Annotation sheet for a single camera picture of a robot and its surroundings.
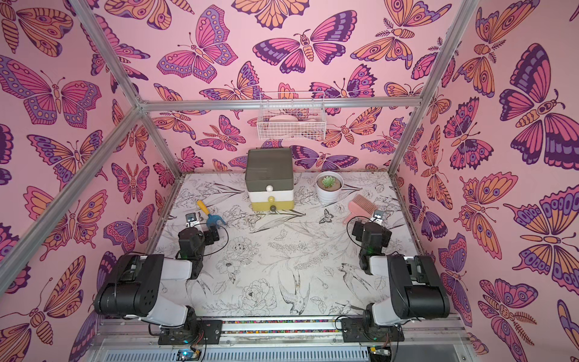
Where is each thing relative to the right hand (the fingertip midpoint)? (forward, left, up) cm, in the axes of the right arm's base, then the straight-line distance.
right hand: (368, 223), depth 93 cm
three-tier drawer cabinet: (+11, +41, +15) cm, 45 cm away
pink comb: (+13, 0, -6) cm, 14 cm away
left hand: (-1, +68, 0) cm, 68 cm away
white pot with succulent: (+16, +15, +5) cm, 23 cm away
